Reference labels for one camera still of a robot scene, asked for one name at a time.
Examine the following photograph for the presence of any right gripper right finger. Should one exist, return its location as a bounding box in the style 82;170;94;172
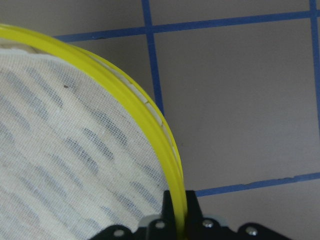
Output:
185;190;288;240

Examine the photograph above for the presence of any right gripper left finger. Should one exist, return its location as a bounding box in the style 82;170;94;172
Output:
91;190;178;240

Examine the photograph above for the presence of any yellow bamboo steamer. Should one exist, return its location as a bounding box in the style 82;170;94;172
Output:
0;24;187;240

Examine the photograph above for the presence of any white steamer cloth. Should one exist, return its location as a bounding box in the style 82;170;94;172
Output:
0;49;168;240

